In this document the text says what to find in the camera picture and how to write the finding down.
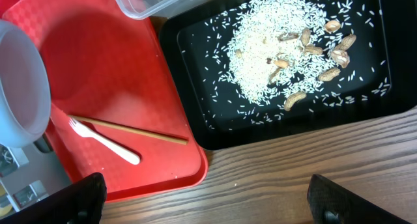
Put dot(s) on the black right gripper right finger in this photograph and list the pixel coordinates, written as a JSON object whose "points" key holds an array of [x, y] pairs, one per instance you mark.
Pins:
{"points": [[331, 203]]}

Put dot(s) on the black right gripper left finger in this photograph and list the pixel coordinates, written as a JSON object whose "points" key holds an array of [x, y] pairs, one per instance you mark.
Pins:
{"points": [[81, 202]]}

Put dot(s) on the mint green bowl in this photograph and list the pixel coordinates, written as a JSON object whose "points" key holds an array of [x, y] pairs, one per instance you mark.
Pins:
{"points": [[25, 90]]}

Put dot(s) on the grey plastic dishwasher rack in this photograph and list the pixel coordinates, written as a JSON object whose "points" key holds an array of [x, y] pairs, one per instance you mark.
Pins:
{"points": [[29, 175]]}

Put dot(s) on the black waste tray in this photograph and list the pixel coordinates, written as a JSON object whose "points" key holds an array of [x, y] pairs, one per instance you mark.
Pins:
{"points": [[379, 81]]}

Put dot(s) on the clear plastic waste bin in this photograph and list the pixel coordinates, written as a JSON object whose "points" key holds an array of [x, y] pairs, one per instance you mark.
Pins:
{"points": [[142, 9]]}

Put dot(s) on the white plastic fork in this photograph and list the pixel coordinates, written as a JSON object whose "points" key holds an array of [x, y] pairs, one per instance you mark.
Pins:
{"points": [[86, 132]]}

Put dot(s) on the wooden chopstick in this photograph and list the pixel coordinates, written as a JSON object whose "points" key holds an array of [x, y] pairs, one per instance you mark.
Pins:
{"points": [[146, 133]]}

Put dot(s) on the peanut shell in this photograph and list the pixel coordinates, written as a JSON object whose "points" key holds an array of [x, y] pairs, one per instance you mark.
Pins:
{"points": [[329, 75], [340, 57], [332, 26], [293, 99], [346, 43], [305, 36], [313, 50]]}

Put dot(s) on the red plastic tray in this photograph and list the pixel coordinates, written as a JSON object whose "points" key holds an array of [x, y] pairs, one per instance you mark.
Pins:
{"points": [[103, 65]]}

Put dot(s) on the pile of white rice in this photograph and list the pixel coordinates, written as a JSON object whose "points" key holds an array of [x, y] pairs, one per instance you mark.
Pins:
{"points": [[266, 54]]}

